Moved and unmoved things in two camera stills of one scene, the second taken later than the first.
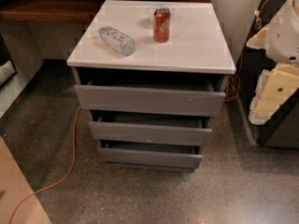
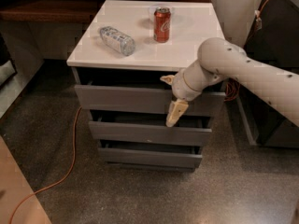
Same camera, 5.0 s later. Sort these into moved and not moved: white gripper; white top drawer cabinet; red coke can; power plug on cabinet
Moved: white gripper
Not moved: white top drawer cabinet; red coke can; power plug on cabinet
